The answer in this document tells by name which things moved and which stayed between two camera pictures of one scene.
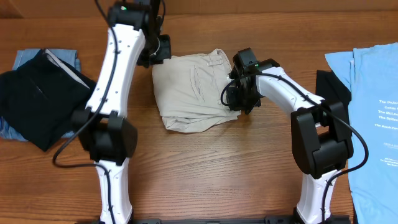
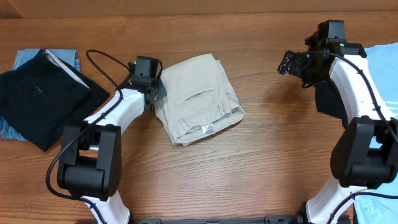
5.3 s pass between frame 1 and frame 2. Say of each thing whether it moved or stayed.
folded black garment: stayed
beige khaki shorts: moved
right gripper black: moved
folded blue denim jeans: stayed
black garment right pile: stayed
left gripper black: moved
